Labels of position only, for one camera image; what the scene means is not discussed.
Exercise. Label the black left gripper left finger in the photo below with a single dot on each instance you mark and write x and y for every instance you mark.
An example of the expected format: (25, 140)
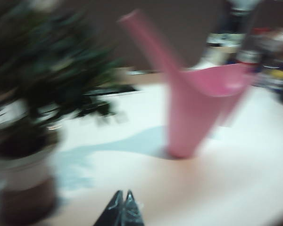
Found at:
(113, 212)

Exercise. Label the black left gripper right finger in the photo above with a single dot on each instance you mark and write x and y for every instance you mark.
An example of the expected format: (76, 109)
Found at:
(132, 212)

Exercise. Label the pink plastic watering can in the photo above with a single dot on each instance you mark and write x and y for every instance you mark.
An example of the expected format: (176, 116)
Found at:
(179, 117)

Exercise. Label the white inner plant pot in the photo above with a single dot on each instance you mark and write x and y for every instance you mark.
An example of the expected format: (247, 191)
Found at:
(26, 171)

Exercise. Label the green leafy plant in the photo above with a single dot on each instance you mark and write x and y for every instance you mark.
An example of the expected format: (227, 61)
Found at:
(49, 58)

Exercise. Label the clear glass outer jar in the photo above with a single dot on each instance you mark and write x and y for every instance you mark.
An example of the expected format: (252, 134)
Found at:
(28, 202)

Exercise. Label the office partition panel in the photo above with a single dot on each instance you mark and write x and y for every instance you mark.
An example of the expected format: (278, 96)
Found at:
(195, 30)

